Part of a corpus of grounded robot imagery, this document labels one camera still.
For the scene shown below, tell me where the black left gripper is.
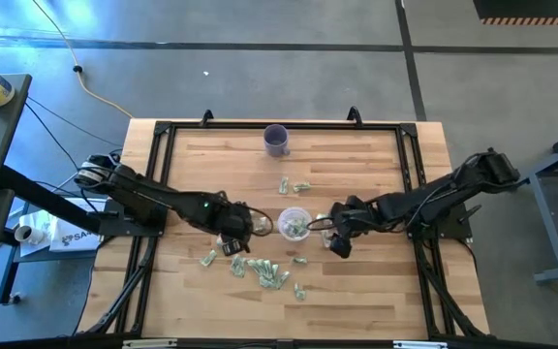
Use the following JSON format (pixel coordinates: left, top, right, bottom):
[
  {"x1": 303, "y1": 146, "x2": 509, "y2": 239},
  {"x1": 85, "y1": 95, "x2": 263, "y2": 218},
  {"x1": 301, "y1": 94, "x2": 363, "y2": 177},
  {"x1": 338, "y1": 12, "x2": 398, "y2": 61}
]
[{"x1": 215, "y1": 203, "x2": 254, "y2": 257}]

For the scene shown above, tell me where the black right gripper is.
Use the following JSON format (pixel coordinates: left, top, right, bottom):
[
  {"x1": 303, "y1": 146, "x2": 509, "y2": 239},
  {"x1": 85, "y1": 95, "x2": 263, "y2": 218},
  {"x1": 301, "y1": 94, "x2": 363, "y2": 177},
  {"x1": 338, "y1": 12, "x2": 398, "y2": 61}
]
[{"x1": 327, "y1": 196, "x2": 365, "y2": 259}]

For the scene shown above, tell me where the clear plastic cup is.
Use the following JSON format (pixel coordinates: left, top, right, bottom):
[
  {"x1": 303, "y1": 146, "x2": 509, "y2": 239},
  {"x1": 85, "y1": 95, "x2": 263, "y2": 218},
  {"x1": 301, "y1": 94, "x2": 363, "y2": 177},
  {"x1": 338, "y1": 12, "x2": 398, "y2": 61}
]
[{"x1": 277, "y1": 206, "x2": 313, "y2": 242}]

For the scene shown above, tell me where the purple plastic cup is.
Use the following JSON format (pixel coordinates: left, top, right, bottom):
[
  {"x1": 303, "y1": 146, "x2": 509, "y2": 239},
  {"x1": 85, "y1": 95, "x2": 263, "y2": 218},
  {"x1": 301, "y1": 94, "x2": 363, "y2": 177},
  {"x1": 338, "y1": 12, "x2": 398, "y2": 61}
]
[{"x1": 263, "y1": 123, "x2": 291, "y2": 158}]

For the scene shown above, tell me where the silver table clamp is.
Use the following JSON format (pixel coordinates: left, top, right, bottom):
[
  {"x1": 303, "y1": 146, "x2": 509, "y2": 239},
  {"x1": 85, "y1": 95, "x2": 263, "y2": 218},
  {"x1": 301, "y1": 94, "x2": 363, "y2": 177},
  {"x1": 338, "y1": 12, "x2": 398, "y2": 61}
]
[
  {"x1": 122, "y1": 338, "x2": 178, "y2": 349},
  {"x1": 393, "y1": 340, "x2": 450, "y2": 349}
]

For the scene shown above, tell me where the printed white bag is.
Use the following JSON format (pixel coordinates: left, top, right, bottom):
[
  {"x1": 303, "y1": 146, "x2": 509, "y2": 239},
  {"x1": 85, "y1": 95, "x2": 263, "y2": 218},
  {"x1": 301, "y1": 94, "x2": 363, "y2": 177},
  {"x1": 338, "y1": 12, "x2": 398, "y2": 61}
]
[{"x1": 48, "y1": 212, "x2": 104, "y2": 253}]

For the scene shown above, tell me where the black desk beam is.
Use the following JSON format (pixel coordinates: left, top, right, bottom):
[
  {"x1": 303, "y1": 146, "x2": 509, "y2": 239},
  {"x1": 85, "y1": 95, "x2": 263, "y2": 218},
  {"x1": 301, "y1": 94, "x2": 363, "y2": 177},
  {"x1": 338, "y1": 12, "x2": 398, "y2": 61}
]
[{"x1": 0, "y1": 164, "x2": 104, "y2": 235}]

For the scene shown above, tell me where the white paper sheet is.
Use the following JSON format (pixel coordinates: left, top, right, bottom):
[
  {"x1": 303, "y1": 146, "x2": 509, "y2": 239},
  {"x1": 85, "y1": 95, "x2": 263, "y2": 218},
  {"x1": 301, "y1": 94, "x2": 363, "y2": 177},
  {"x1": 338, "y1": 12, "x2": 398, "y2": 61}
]
[{"x1": 18, "y1": 208, "x2": 52, "y2": 258}]

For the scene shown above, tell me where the white tape roll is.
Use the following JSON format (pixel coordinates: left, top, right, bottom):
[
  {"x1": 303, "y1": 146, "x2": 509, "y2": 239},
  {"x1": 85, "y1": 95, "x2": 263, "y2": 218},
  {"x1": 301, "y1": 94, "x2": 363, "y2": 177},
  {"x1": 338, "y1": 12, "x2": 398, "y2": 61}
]
[{"x1": 15, "y1": 225, "x2": 46, "y2": 246}]

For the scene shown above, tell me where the grey metal cart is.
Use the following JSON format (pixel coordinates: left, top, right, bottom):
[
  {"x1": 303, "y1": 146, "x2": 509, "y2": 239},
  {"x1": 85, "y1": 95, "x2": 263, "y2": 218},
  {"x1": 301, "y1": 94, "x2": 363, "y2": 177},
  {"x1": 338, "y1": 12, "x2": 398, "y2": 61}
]
[{"x1": 509, "y1": 123, "x2": 558, "y2": 285}]

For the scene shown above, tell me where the blue metal stand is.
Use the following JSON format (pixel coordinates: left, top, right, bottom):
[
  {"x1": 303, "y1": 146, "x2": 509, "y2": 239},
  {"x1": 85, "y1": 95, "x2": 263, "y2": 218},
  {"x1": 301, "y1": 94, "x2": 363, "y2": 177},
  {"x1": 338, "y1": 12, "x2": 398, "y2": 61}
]
[{"x1": 0, "y1": 203, "x2": 99, "y2": 305}]

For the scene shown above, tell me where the black hazard striped mat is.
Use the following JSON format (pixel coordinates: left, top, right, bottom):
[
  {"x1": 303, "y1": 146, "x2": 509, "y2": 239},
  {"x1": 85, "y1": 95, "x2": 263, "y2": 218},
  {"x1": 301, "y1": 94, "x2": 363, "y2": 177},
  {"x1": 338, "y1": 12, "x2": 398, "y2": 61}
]
[{"x1": 472, "y1": 0, "x2": 558, "y2": 26}]

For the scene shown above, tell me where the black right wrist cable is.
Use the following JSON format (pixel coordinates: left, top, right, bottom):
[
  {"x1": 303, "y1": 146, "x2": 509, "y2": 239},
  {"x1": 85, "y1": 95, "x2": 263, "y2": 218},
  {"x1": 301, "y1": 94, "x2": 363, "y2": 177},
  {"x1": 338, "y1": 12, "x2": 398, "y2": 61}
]
[{"x1": 305, "y1": 215, "x2": 336, "y2": 232}]

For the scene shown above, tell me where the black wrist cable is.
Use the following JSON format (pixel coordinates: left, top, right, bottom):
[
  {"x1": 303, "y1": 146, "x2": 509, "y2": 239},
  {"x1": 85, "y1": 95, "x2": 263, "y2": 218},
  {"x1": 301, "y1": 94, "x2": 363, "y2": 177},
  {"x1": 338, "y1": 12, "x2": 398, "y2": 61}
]
[
  {"x1": 305, "y1": 215, "x2": 336, "y2": 232},
  {"x1": 247, "y1": 206, "x2": 275, "y2": 238}
]

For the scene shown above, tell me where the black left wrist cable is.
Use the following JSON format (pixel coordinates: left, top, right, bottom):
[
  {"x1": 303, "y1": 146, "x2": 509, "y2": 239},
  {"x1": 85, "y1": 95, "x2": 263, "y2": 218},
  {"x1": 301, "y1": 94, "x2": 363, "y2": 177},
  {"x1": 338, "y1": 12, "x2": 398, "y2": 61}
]
[{"x1": 247, "y1": 206, "x2": 275, "y2": 238}]

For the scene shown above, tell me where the white floor cable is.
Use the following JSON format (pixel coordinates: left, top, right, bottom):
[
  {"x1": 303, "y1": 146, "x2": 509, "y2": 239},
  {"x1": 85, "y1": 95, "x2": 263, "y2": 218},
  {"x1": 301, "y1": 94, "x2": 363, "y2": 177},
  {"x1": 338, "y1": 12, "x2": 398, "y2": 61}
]
[{"x1": 58, "y1": 172, "x2": 80, "y2": 193}]

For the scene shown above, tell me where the black floor cable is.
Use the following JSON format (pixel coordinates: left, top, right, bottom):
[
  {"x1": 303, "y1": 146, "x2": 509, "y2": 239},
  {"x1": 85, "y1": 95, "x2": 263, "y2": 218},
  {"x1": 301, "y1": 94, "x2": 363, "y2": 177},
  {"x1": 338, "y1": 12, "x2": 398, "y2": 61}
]
[
  {"x1": 24, "y1": 101, "x2": 81, "y2": 172},
  {"x1": 24, "y1": 95, "x2": 124, "y2": 148}
]

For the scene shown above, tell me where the yellow floor cable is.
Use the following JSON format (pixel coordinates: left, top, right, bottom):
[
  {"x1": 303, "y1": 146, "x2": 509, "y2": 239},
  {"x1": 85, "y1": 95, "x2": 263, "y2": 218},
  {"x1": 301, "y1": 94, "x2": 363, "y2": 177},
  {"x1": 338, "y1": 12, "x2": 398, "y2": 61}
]
[{"x1": 31, "y1": 0, "x2": 135, "y2": 119}]

